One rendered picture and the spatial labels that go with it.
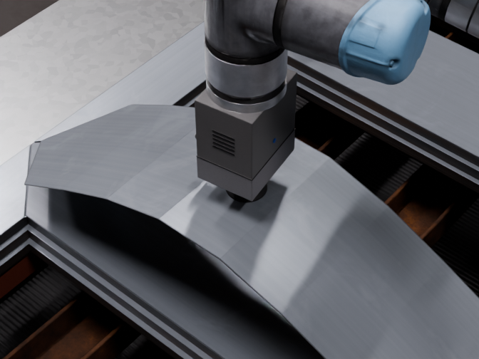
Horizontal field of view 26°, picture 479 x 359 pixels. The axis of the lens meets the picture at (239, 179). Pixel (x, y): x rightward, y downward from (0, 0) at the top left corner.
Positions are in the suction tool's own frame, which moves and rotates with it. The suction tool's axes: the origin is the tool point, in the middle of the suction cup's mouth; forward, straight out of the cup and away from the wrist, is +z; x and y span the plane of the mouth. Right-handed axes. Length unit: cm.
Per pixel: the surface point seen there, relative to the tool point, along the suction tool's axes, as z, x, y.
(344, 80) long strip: 15.7, -7.1, -38.2
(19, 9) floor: 101, -141, -108
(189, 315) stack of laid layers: 15.8, -3.6, 6.6
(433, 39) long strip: 16, 0, -53
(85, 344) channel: 33.6, -20.4, 7.0
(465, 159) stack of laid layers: 17.4, 12.9, -34.0
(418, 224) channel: 33.8, 8.0, -34.7
